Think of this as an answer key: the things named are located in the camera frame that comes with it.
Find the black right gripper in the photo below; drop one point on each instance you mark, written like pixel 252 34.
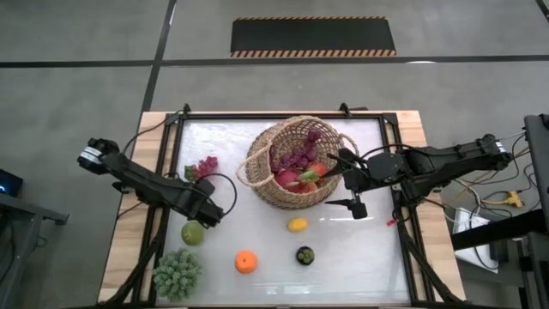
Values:
pixel 358 171

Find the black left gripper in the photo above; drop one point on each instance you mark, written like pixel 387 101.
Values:
pixel 206 212

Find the red apple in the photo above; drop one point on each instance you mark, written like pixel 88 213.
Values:
pixel 318 168

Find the small peach-coloured fruit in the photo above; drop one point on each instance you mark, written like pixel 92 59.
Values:
pixel 309 187

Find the purple grape bunch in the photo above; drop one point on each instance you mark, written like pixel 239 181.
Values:
pixel 298 154

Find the red fruits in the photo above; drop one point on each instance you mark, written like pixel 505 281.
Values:
pixel 286 178

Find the yellow mango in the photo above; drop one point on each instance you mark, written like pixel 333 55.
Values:
pixel 297 224

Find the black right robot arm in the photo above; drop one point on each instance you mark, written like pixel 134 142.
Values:
pixel 450 156

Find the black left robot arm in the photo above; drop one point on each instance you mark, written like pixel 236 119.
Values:
pixel 137 180

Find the green round fruit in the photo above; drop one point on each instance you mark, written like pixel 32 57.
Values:
pixel 193 233

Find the red grape bunch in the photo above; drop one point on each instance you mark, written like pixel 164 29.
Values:
pixel 206 165

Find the small red tag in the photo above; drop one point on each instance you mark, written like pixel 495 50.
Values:
pixel 391 222

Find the orange fruit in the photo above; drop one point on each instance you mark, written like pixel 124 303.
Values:
pixel 245 262

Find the green broccoli head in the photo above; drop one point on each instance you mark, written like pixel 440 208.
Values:
pixel 176 274

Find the dark mangosteen with green cap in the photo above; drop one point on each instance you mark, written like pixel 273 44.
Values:
pixel 305 256

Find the white flat box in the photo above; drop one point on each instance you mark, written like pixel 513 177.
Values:
pixel 469 227

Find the black floor mat striped edges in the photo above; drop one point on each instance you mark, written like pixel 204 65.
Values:
pixel 313 36

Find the black metal beam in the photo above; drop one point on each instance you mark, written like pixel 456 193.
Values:
pixel 506 227

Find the yellow power splitter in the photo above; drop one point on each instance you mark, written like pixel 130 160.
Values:
pixel 512 199

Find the grey metal desk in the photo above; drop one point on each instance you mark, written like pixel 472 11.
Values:
pixel 25 210

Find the dark grey equipment panel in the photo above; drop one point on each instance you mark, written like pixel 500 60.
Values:
pixel 538 163

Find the black device with blue light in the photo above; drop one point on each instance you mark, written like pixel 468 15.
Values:
pixel 9 183

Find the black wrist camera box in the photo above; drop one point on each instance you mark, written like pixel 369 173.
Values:
pixel 206 187

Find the black metal table frame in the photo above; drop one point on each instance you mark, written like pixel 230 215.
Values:
pixel 223 116

